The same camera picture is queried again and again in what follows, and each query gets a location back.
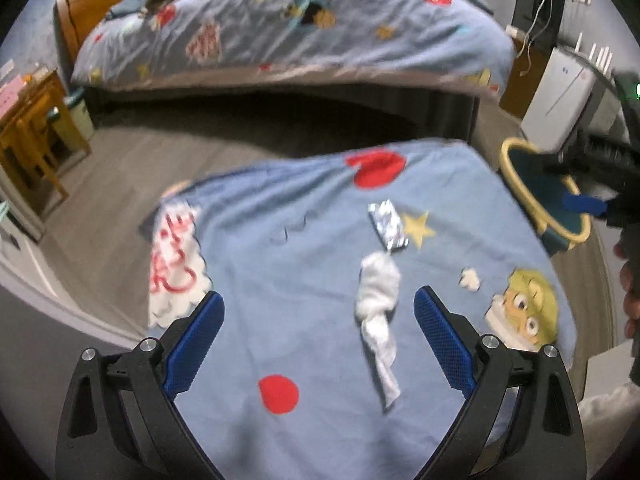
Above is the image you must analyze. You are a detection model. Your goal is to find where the blue bin with yellow rim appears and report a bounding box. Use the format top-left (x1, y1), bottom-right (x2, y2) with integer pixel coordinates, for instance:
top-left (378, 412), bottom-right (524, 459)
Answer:
top-left (499, 137), bottom-right (592, 258)

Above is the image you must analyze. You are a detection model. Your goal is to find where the wooden nightstand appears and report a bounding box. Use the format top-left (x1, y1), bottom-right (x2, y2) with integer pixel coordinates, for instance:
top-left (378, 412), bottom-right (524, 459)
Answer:
top-left (499, 25), bottom-right (553, 121)

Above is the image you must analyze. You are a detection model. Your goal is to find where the black monitor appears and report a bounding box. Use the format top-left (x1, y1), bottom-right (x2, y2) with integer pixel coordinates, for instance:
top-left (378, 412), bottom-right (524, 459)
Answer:
top-left (514, 0), bottom-right (568, 56)

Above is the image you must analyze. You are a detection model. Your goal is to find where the white cloth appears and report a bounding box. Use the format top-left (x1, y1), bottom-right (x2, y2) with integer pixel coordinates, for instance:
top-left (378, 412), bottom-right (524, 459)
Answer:
top-left (577, 382), bottom-right (640, 461)

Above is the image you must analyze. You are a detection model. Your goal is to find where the pink box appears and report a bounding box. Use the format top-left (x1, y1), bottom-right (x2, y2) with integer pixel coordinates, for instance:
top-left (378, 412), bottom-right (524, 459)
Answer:
top-left (0, 76), bottom-right (26, 116)

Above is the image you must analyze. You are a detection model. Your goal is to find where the thin black hair tie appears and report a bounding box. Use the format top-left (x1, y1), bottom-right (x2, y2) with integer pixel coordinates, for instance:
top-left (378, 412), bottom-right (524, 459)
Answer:
top-left (272, 210), bottom-right (318, 245)

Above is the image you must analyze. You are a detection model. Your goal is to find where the white cable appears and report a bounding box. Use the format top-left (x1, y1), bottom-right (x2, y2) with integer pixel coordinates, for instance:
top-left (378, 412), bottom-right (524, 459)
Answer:
top-left (517, 0), bottom-right (556, 78)

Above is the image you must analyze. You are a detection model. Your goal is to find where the silver foil blister pack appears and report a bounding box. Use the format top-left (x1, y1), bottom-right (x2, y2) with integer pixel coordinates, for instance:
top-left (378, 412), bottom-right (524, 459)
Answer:
top-left (367, 199), bottom-right (410, 252)

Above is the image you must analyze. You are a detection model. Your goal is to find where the blue cartoon print quilt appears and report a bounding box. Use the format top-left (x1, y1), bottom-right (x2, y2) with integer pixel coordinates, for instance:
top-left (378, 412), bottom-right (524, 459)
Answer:
top-left (70, 0), bottom-right (516, 103)

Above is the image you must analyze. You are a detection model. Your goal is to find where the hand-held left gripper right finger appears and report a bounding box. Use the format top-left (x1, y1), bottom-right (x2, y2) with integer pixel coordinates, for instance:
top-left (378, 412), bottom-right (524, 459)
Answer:
top-left (412, 285), bottom-right (587, 480)

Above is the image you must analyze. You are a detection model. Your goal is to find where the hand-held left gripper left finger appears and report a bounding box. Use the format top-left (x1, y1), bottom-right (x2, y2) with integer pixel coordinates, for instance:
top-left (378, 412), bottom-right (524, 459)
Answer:
top-left (55, 290), bottom-right (226, 480)

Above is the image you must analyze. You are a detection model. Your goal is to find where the white air purifier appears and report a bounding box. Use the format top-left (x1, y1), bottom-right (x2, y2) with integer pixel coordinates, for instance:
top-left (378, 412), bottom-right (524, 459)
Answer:
top-left (520, 46), bottom-right (626, 153)

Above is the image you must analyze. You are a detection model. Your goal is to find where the wooden nesting side table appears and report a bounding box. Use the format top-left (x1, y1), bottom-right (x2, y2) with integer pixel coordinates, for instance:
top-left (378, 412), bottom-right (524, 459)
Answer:
top-left (0, 70), bottom-right (91, 201)

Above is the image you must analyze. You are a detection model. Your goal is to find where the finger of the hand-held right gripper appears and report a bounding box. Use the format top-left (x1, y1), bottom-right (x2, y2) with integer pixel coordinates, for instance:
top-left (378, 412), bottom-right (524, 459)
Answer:
top-left (561, 191), bottom-right (622, 222)
top-left (542, 130), bottom-right (624, 192)

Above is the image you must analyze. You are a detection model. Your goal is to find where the person's right hand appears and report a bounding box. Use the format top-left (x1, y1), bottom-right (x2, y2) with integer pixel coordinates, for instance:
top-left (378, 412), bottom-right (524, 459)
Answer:
top-left (614, 241), bottom-right (640, 342)

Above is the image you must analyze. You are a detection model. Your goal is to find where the white router with antennas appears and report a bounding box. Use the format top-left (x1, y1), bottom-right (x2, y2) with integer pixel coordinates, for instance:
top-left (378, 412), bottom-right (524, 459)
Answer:
top-left (560, 32), bottom-right (615, 78)

